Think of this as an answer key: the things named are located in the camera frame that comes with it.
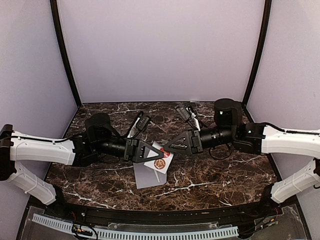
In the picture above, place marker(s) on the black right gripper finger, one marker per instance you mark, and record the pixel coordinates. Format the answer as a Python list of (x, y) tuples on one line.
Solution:
[(182, 138), (177, 148)]

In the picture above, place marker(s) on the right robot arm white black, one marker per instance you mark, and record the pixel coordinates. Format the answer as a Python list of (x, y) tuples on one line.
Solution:
[(255, 138)]

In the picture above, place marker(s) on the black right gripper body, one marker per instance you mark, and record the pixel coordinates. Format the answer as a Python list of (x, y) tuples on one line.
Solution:
[(196, 143)]

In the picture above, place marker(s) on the wax seal sticker sheet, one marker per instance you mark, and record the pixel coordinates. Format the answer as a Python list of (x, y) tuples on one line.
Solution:
[(150, 164)]

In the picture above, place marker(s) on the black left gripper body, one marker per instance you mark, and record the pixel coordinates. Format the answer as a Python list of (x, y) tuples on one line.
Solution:
[(131, 149)]

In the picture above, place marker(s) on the red round seal sticker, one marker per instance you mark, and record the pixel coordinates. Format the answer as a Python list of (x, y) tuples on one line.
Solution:
[(166, 154)]

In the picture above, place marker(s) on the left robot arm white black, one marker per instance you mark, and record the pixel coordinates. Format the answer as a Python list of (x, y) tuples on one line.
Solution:
[(79, 150)]

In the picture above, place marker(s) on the black right frame post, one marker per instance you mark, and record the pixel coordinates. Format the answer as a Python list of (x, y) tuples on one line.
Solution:
[(258, 53)]

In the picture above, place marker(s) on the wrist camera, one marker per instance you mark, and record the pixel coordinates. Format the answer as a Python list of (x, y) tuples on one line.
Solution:
[(188, 116), (138, 125)]

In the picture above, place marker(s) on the beige lined letter paper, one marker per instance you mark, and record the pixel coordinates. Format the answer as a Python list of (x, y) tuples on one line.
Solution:
[(157, 174)]

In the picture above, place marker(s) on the black front rail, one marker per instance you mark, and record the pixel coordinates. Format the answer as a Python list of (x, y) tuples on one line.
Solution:
[(239, 214)]

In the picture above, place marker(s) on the black frame post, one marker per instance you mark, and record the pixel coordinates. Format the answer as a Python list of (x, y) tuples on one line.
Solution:
[(258, 53), (63, 52)]

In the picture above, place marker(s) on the black left frame post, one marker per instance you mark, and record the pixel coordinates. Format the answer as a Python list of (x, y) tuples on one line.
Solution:
[(63, 52)]

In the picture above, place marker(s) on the white slotted cable duct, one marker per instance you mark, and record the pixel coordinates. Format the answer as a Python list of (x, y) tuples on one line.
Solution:
[(121, 231)]

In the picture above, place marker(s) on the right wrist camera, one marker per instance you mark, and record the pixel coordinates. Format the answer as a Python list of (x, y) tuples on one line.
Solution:
[(188, 116)]

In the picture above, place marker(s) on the grey envelope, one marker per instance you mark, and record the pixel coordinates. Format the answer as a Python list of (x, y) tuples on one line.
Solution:
[(145, 177)]

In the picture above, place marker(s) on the brown round seal sticker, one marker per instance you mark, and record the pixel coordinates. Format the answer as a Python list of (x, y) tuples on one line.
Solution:
[(159, 164)]

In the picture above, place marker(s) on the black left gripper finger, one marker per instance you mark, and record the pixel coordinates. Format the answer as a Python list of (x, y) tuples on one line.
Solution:
[(145, 149), (142, 159)]

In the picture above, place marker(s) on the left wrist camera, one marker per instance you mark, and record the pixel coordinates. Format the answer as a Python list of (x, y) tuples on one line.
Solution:
[(138, 125)]

